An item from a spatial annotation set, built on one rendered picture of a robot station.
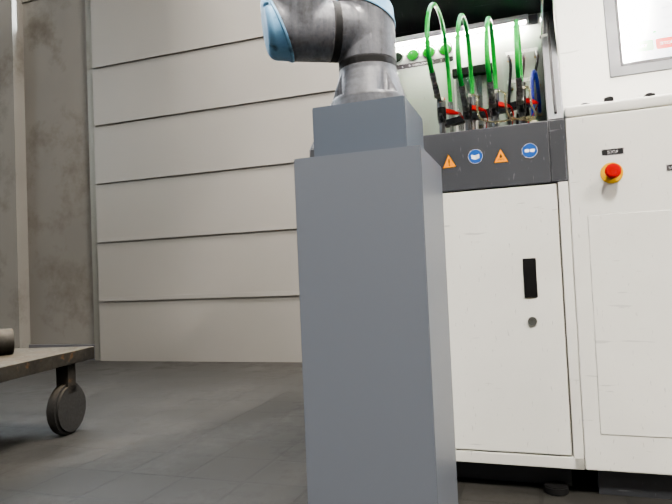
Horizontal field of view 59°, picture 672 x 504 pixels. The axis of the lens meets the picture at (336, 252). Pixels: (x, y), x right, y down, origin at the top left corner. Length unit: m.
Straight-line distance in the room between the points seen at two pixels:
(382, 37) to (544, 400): 0.97
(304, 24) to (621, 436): 1.20
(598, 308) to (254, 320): 2.91
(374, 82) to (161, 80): 3.65
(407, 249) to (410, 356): 0.19
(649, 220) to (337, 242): 0.83
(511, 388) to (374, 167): 0.79
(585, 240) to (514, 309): 0.24
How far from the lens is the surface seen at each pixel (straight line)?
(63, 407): 2.56
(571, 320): 1.60
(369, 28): 1.21
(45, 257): 5.29
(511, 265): 1.60
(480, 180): 1.62
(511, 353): 1.61
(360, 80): 1.17
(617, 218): 1.60
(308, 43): 1.19
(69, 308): 5.13
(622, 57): 1.96
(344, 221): 1.07
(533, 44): 2.26
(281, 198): 4.07
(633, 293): 1.60
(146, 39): 4.91
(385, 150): 1.07
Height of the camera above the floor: 0.58
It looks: 2 degrees up
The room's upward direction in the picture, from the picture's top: 2 degrees counter-clockwise
